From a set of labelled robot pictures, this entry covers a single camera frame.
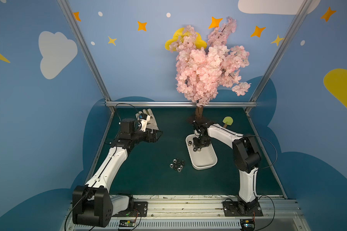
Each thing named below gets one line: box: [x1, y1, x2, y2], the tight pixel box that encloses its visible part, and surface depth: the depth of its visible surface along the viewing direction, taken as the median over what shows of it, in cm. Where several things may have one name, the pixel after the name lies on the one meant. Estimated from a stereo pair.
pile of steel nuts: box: [169, 158, 186, 173], surface depth 91 cm
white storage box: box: [185, 133, 218, 170], surface depth 95 cm
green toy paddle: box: [222, 116, 234, 129], surface depth 117 cm
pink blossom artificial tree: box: [169, 17, 252, 119], surface depth 72 cm
